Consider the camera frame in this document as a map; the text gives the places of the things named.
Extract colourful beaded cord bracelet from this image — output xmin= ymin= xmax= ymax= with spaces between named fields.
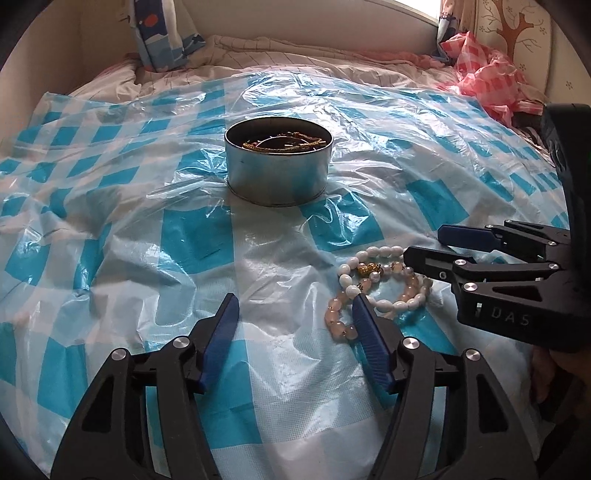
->
xmin=241 ymin=130 xmax=327 ymax=152

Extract person's right hand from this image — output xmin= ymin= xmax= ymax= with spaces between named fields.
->
xmin=530 ymin=345 xmax=591 ymax=458

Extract blue white checkered plastic sheet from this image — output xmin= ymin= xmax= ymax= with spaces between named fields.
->
xmin=1 ymin=71 xmax=567 ymax=479

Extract pink white checkered cloth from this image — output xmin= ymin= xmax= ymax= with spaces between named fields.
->
xmin=440 ymin=32 xmax=546 ymax=126

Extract round silver metal tin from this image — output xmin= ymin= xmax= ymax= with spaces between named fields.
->
xmin=224 ymin=116 xmax=334 ymax=207

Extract cream headboard with tree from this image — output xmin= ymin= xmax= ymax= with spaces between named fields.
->
xmin=474 ymin=0 xmax=591 ymax=104

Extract pink window curtain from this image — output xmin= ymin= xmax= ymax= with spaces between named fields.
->
xmin=434 ymin=0 xmax=478 ymax=62

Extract window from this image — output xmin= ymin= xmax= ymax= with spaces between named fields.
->
xmin=398 ymin=0 xmax=441 ymax=18

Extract beige quilted bed blanket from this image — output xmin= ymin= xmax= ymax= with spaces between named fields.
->
xmin=71 ymin=35 xmax=458 ymax=103

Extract blue cartoon print pillow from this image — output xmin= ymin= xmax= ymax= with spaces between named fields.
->
xmin=127 ymin=0 xmax=206 ymax=72

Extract pink bead bracelet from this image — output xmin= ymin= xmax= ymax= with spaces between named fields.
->
xmin=323 ymin=260 xmax=433 ymax=343

